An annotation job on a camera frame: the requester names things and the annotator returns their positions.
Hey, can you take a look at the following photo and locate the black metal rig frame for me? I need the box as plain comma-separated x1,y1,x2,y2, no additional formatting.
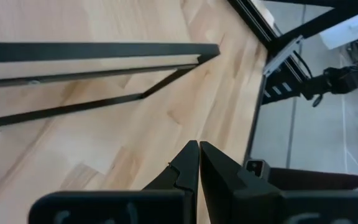
227,0,358,166

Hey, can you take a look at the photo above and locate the wooden shelf black metal frame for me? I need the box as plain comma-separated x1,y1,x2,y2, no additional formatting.
0,42,221,128

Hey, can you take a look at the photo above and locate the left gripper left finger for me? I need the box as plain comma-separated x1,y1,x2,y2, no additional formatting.
143,139,200,224

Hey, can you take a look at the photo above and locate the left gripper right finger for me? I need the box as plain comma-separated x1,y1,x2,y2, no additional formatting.
199,141,283,224

